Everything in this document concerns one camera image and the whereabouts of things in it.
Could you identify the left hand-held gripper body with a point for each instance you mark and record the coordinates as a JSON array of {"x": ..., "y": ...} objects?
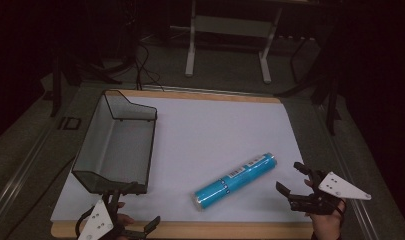
[{"x": 98, "y": 221}]

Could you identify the white metal table frame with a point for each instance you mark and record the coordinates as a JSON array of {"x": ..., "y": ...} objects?
[{"x": 230, "y": 26}]

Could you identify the blue plastic-wrapped roll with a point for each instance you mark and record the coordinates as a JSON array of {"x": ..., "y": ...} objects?
[{"x": 235, "y": 181}]

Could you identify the person's left hand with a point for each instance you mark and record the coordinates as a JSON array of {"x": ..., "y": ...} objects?
[{"x": 125, "y": 220}]

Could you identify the person's right hand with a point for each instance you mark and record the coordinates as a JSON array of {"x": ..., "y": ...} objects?
[{"x": 326, "y": 225}]

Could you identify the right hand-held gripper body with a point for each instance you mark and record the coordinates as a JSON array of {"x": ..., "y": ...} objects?
[{"x": 340, "y": 188}]

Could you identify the black metal stand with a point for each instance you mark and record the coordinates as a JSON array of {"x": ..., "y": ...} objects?
[
  {"x": 325, "y": 80},
  {"x": 75, "y": 71}
]

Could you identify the metal floor rail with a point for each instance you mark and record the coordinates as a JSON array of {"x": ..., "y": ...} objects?
[
  {"x": 353, "y": 186},
  {"x": 18, "y": 175}
]

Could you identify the black floor bracket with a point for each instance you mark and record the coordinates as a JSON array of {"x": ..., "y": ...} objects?
[{"x": 70, "y": 123}]

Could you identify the white paper sheet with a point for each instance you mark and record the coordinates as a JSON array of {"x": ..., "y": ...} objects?
[{"x": 216, "y": 133}]

